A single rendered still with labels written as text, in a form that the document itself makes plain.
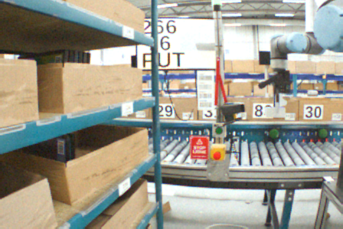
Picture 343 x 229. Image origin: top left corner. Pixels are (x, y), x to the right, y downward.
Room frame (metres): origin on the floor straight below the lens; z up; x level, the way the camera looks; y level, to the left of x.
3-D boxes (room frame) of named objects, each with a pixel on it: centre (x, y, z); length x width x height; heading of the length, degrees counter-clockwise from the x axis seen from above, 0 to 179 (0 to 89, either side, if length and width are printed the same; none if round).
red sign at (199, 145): (1.17, -0.17, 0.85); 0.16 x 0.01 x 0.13; 74
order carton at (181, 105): (1.99, -0.05, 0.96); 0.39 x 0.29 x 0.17; 73
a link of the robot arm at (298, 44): (0.97, -0.56, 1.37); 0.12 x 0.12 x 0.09; 7
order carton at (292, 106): (1.77, -0.80, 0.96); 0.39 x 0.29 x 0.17; 74
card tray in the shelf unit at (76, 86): (0.66, 0.30, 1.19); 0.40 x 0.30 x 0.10; 164
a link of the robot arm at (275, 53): (1.08, -0.53, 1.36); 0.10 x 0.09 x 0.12; 7
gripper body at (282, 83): (1.08, -0.54, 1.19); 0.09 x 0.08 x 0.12; 74
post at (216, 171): (1.18, -0.24, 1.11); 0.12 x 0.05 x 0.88; 74
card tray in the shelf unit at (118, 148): (0.66, 0.29, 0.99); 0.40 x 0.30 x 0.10; 160
